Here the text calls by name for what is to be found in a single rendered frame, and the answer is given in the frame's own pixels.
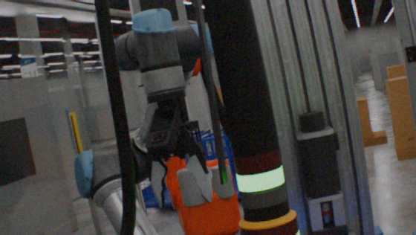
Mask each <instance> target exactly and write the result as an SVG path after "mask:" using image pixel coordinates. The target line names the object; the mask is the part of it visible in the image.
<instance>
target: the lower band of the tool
mask: <svg viewBox="0 0 416 235"><path fill-rule="evenodd" d="M295 217H296V212H294V211H293V210H291V209H290V212H289V214H287V215H285V216H283V217H281V218H278V219H274V220H270V221H266V222H248V221H244V218H243V219H242V220H241V221H240V222H239V223H238V225H239V227H240V228H243V229H250V230H258V229H266V228H274V227H276V226H280V225H283V224H285V223H287V222H290V221H291V220H293V219H294V218H295Z"/></svg>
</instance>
